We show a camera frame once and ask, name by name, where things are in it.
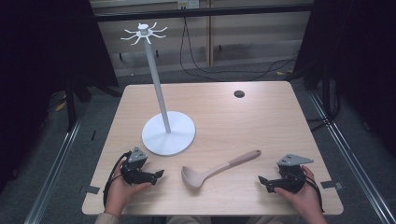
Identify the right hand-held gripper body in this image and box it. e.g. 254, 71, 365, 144
272, 153, 315, 194

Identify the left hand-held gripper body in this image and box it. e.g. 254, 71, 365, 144
120, 147, 158, 187

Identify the beige silicone ladle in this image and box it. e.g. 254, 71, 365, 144
180, 149, 262, 189

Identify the white hook stand rack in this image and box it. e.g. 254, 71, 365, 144
120, 21, 197, 157

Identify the person's right hand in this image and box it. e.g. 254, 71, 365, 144
274, 165, 325, 217

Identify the person's left hand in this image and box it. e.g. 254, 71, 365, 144
104, 158, 153, 217

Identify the black metal stand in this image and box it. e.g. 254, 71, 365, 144
64, 74, 93, 133

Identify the yellow floor tape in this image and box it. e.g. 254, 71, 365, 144
54, 100, 68, 113

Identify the dark curtain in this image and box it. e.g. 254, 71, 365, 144
0, 0, 120, 194
293, 0, 396, 150

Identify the black horizontal bar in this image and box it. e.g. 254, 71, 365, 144
92, 3, 314, 23

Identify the right hand-held gripper black cable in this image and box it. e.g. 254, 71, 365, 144
292, 172, 326, 215

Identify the hand-held gripper black cable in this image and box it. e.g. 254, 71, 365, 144
292, 172, 326, 215
102, 150, 133, 208

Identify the left hand-held gripper black cable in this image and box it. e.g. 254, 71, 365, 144
102, 150, 133, 208

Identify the metal floor rail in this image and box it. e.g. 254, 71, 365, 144
307, 90, 396, 224
23, 108, 87, 224

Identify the black floor cable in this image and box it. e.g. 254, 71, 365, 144
178, 17, 300, 83

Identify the white wall power outlet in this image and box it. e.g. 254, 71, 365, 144
177, 0, 201, 10

